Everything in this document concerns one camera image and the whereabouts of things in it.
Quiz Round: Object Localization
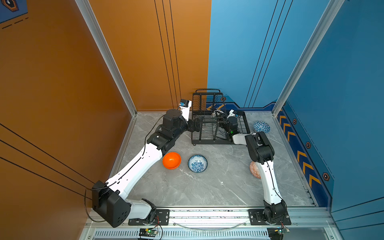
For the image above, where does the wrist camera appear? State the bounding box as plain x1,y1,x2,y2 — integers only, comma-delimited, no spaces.
179,99,192,122
228,110,236,118

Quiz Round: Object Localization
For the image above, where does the black wire dish rack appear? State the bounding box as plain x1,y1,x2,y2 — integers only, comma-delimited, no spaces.
191,89,251,145

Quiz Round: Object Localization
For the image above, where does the green patterned bowl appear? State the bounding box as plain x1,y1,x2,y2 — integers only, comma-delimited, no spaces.
212,110,226,118

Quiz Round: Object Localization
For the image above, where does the green circuit board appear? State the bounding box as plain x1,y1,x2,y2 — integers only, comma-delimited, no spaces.
139,229,159,239
267,227,291,240

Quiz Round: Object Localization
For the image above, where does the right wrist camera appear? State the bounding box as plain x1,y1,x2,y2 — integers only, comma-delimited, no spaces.
228,110,236,118

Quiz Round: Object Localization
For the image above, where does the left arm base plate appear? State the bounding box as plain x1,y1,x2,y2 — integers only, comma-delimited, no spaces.
128,209,170,226

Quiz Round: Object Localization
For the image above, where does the left green circuit board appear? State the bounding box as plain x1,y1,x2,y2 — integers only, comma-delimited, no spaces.
139,229,159,239

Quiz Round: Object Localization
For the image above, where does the blue triangle pattern bowl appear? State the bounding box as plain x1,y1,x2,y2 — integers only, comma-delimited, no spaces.
253,121,271,134

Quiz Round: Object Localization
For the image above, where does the red patterned bowl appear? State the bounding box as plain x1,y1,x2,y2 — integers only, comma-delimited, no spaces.
250,162,261,179

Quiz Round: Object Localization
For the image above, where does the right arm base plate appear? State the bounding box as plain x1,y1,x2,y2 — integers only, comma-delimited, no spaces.
248,209,292,226

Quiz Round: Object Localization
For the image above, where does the blue floral bowl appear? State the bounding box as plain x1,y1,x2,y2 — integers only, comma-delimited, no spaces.
188,155,208,173

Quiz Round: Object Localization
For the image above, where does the aluminium front rail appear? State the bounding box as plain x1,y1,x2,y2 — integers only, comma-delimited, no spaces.
85,206,335,229

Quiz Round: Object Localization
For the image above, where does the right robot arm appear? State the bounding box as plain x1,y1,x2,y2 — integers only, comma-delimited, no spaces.
222,111,289,226

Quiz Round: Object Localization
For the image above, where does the orange bowl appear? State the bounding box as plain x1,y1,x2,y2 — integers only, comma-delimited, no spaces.
163,152,182,170

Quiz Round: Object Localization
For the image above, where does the right green circuit board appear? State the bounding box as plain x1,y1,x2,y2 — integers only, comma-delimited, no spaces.
267,227,291,240

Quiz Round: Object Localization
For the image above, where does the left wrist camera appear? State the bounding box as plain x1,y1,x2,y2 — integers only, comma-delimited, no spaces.
179,99,192,122

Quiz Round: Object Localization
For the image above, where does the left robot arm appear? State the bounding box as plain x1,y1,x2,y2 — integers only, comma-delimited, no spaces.
92,107,202,228

